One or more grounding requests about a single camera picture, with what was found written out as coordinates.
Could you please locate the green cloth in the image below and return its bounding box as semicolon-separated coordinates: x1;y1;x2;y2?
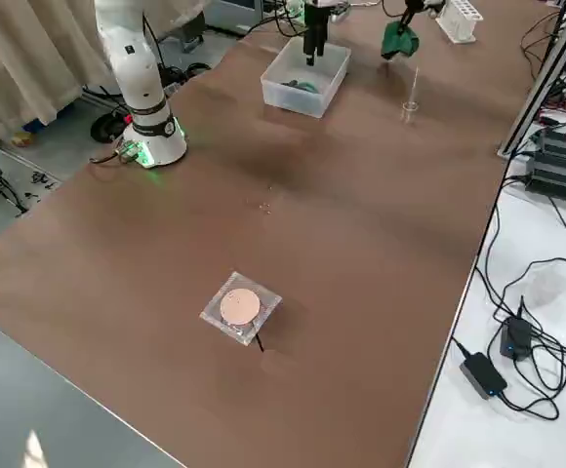
379;19;421;61

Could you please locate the grey cloth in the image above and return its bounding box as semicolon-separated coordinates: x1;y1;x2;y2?
281;77;321;95

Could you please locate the white test tube rack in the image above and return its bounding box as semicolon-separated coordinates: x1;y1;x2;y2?
434;0;485;45

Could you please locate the white plastic box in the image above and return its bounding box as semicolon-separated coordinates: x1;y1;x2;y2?
261;37;352;118

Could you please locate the black power supply box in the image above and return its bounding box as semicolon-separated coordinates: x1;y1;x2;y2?
524;127;566;209

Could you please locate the black caster wheel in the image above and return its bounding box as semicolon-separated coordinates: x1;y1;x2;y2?
90;109;129;145

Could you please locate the beige curtain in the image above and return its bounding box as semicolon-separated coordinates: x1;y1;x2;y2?
0;0;206;128

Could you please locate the black power adapter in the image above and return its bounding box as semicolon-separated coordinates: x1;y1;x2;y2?
500;315;537;362
460;351;508;401

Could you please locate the grey desk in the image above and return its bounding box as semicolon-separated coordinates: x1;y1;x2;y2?
0;306;186;468

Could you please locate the aluminium frame post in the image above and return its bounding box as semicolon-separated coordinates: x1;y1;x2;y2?
496;0;566;160

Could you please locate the black cable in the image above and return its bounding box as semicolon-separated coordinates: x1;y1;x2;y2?
475;175;531;323
495;259;566;323
500;335;566;423

